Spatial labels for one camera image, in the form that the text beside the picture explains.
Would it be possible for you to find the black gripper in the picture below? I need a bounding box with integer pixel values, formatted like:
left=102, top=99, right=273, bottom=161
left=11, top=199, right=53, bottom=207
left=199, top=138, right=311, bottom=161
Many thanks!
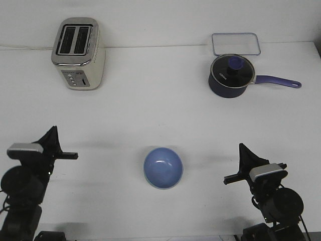
left=21, top=126, right=78, bottom=180
left=223, top=143, right=287, bottom=201

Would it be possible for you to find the blue bowl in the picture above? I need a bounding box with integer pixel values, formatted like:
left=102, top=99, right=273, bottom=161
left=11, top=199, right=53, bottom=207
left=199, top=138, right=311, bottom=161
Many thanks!
left=143, top=147, right=184, bottom=187

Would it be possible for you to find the green bowl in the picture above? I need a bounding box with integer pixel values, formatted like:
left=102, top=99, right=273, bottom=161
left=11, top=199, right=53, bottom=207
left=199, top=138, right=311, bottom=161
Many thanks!
left=150, top=185, right=176, bottom=190

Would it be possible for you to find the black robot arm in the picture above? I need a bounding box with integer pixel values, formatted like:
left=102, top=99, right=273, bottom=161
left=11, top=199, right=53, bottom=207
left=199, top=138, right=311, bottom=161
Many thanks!
left=1, top=126, right=78, bottom=240
left=223, top=143, right=310, bottom=240

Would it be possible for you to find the dark blue saucepan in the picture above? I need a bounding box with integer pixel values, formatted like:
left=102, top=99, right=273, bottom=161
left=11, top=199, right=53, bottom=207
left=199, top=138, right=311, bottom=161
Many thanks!
left=208, top=54, right=302, bottom=98

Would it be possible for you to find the glass pot lid blue knob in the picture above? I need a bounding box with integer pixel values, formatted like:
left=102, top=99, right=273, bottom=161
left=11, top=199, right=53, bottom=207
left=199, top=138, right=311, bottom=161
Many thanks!
left=210, top=54, right=255, bottom=88

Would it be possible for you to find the cream and chrome toaster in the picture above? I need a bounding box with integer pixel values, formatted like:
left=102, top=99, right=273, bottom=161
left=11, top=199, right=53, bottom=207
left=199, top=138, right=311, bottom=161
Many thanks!
left=51, top=17, right=106, bottom=90

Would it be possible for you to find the clear rectangular container lid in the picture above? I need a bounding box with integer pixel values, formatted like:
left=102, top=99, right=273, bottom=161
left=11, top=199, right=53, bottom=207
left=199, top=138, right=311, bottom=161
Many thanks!
left=211, top=33, right=261, bottom=56

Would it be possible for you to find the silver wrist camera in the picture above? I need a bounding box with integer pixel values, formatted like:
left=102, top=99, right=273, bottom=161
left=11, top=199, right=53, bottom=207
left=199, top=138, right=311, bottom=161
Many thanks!
left=249, top=163, right=284, bottom=182
left=7, top=143, right=44, bottom=160

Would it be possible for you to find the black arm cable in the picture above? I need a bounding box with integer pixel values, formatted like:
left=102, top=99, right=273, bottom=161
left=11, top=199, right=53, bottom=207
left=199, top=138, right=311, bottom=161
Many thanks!
left=0, top=190, right=13, bottom=214
left=250, top=184, right=310, bottom=241

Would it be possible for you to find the white toaster power cord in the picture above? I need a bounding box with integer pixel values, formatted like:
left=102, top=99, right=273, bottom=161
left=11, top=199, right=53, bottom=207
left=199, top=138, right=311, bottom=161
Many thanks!
left=0, top=44, right=54, bottom=51

